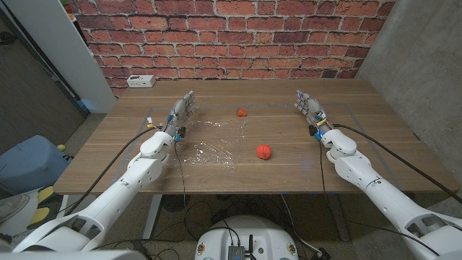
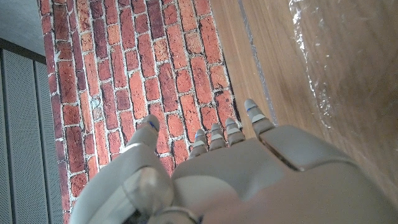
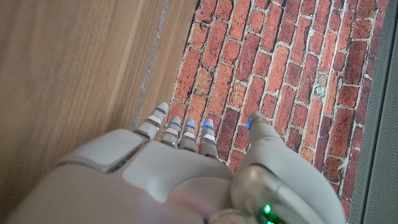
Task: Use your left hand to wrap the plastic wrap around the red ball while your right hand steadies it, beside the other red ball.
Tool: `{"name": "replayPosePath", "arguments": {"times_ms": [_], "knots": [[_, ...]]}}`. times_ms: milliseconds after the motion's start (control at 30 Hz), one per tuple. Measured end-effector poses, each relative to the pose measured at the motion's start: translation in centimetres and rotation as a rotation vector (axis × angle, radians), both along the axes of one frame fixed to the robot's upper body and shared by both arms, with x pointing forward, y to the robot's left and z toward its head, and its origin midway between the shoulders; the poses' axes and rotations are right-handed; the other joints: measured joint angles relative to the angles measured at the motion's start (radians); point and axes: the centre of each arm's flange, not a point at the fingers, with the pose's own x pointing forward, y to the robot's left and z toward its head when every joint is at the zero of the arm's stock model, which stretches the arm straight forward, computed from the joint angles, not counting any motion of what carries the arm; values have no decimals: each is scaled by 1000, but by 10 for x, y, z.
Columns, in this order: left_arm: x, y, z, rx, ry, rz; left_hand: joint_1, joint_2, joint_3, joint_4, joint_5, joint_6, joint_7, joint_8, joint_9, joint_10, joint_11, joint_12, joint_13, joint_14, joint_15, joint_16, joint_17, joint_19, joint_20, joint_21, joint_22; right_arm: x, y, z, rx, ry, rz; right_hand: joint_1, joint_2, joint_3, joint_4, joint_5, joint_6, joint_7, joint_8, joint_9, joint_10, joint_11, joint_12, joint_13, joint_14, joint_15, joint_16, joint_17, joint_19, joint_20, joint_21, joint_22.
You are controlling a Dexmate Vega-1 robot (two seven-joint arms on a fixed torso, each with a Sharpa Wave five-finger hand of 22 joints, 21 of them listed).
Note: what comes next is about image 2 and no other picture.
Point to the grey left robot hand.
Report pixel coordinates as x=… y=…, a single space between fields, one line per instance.
x=248 y=180

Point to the clear plastic wrap sheet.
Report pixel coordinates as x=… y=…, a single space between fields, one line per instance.
x=357 y=62

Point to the red brick printed backdrop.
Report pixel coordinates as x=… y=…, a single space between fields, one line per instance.
x=124 y=62

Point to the grey perforated panel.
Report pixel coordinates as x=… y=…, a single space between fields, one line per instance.
x=21 y=124

